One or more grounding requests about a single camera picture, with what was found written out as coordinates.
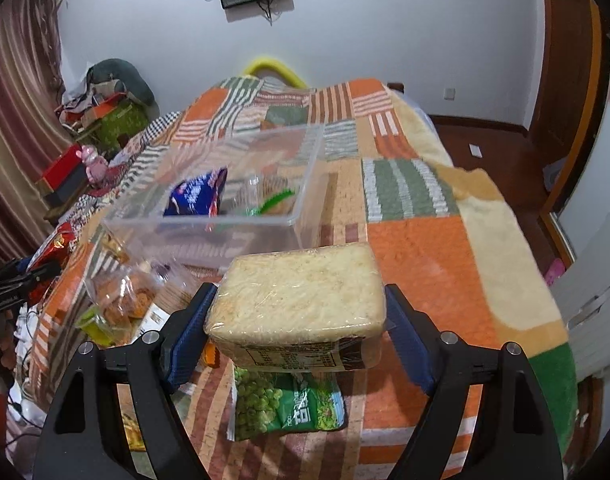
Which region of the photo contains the dark grey box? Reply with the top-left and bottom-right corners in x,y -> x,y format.
45,167 -> 92,207

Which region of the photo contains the beige bread block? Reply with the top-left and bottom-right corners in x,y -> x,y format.
203,241 -> 387,372

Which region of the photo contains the white cabinet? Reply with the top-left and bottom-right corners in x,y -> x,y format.
550,205 -> 610,381

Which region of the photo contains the grey cushion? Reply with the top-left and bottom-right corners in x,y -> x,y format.
86,59 -> 155,107

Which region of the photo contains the red box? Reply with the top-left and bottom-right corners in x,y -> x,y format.
41,144 -> 88,193

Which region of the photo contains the yellow padded hoop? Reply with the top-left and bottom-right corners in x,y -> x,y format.
247,56 -> 310,88

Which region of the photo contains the floral patterned cloth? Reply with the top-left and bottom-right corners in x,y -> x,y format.
45,180 -> 118,241

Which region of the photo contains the pile of clothes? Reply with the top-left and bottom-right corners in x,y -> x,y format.
57,80 -> 130,126

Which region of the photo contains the pink toy figure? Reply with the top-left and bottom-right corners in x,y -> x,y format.
80,145 -> 108,183

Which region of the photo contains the black hanging cable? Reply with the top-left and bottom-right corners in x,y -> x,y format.
257,0 -> 281,26

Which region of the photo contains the clear bag of orange snacks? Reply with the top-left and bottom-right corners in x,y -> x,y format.
85,260 -> 166,333

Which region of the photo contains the clear plastic container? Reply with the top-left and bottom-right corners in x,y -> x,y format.
101,124 -> 326,276

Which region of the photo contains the grey bag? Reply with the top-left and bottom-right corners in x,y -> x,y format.
542,157 -> 568,191

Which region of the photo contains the wooden door frame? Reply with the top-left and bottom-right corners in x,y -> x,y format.
538,0 -> 610,271

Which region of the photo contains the striped brown curtain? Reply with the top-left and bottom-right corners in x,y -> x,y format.
0,0 -> 100,271

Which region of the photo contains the green pea snack packet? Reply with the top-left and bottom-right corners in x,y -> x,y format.
228,365 -> 347,442

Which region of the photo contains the blue snack packet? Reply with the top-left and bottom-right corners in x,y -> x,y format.
162,167 -> 229,217

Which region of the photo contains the yellow-green snack packet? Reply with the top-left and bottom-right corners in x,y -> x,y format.
77,305 -> 136,348

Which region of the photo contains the red snack packet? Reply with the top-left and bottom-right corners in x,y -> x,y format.
27,222 -> 78,273

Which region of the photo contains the clear packet with green strip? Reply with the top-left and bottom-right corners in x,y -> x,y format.
232,175 -> 301,217

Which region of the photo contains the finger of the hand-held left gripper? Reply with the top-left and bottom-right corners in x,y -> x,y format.
7,257 -> 60,286

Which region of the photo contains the white door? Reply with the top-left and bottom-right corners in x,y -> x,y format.
555,30 -> 610,261

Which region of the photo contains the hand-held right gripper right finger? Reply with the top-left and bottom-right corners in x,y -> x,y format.
384,283 -> 566,480

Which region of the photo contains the yellow snack packet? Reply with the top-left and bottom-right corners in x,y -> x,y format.
117,400 -> 146,453

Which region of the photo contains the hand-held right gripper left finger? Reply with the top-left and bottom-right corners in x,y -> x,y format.
32,282 -> 221,480

